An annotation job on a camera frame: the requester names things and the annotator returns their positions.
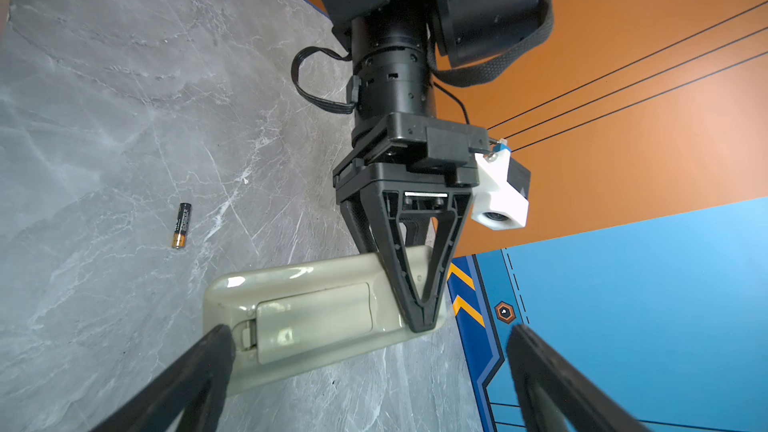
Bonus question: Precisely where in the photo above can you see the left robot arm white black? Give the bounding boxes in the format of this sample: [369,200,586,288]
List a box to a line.
[308,0,554,332]

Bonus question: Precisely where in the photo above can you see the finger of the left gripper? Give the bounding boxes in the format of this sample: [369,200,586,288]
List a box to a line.
[340,191,383,254]
[376,188,472,333]

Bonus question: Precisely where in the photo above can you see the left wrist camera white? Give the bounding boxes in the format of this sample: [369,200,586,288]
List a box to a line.
[471,142,531,231]

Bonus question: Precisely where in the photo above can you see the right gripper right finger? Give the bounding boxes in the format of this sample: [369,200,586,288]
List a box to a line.
[507,324,648,432]

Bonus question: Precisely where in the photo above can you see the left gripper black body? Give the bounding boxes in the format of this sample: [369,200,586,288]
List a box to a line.
[333,113,490,203]

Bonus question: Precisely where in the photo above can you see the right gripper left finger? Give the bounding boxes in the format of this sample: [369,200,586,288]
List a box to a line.
[94,324,235,431]

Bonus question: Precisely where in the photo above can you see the AA battery near front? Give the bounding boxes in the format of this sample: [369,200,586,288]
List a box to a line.
[171,202,192,249]

